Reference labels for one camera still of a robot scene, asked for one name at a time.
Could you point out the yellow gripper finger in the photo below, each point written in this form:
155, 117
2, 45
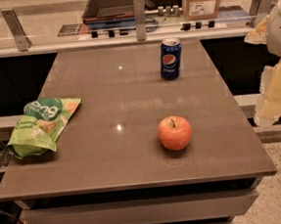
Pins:
258, 35
268, 106

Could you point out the blue pepsi can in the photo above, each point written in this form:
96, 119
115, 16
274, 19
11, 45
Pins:
170, 58

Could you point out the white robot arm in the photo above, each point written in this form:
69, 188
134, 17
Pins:
268, 32

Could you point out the green rice chip bag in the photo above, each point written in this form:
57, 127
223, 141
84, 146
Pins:
42, 123

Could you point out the red apple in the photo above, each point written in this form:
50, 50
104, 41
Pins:
175, 133

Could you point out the dark open tray box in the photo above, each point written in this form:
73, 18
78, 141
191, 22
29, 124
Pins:
99, 10

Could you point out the grey table drawer front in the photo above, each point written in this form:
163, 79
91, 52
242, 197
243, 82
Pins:
149, 211

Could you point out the middle metal glass bracket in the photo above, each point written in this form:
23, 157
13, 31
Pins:
139, 19

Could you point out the left metal glass bracket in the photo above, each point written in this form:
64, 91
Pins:
22, 41

